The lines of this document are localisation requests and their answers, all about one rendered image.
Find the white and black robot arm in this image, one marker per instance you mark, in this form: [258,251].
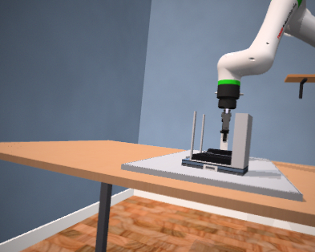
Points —
[259,58]

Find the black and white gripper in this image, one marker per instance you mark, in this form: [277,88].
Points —
[225,104]

